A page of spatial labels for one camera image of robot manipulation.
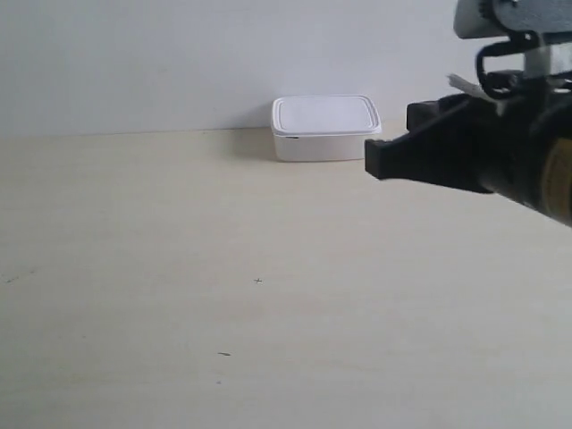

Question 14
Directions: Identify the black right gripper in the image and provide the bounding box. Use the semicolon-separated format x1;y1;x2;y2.
365;95;559;210

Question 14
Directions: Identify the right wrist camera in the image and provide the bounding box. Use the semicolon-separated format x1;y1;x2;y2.
453;0;572;77

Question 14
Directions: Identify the white lidded plastic container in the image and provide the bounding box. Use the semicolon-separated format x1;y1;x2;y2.
271;95;382;163

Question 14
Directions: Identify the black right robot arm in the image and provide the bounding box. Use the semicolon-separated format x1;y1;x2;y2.
365;93;571;226

